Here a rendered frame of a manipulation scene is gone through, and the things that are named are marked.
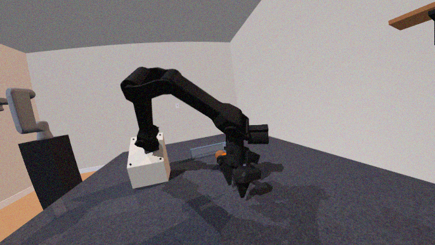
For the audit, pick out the see-through orange ball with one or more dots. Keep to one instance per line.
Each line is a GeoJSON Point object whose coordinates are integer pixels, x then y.
{"type": "Point", "coordinates": [219, 153]}

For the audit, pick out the clear low l-shaped wall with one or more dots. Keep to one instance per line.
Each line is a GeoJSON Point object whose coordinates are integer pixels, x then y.
{"type": "Point", "coordinates": [207, 151]}

